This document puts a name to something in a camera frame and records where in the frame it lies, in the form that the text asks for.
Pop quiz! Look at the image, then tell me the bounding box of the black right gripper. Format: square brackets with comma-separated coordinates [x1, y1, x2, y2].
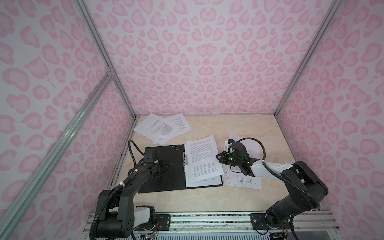
[214, 151, 242, 167]

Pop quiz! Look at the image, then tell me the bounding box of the red folder black inside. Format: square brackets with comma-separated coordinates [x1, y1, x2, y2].
[137, 143, 224, 194]

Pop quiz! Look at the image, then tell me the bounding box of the paper with diagram bottom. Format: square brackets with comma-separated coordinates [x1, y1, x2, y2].
[223, 165, 262, 190]

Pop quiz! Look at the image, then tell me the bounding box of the printed paper stack top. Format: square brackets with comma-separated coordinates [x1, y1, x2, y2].
[186, 176, 223, 188]

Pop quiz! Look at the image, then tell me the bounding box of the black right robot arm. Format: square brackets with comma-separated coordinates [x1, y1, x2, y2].
[216, 146, 329, 229]

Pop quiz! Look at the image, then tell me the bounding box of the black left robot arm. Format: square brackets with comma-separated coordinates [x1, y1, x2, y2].
[89, 159, 172, 240]

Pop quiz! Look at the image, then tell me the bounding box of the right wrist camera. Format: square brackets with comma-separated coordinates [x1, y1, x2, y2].
[227, 139, 248, 157]

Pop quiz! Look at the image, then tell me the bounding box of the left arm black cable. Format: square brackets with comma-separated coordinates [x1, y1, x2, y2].
[89, 139, 146, 240]

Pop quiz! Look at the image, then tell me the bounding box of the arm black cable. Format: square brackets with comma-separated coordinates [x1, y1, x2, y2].
[227, 137, 320, 208]
[89, 139, 146, 240]

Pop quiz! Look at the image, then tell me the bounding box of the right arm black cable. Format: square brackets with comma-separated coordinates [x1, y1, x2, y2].
[227, 137, 320, 208]

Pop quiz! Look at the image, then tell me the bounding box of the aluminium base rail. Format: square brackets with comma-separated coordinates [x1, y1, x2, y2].
[80, 209, 344, 240]

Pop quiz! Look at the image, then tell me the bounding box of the diagonal aluminium frame bar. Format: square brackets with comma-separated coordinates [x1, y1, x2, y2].
[1, 73, 114, 240]

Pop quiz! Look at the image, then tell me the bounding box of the left corner aluminium post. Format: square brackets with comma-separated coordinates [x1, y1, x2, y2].
[73, 0, 136, 120]

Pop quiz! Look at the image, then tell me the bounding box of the corner aluminium post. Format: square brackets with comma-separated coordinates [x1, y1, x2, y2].
[274, 0, 345, 119]
[73, 0, 136, 120]

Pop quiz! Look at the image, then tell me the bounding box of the right corner aluminium post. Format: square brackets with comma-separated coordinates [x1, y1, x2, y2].
[274, 0, 345, 119]

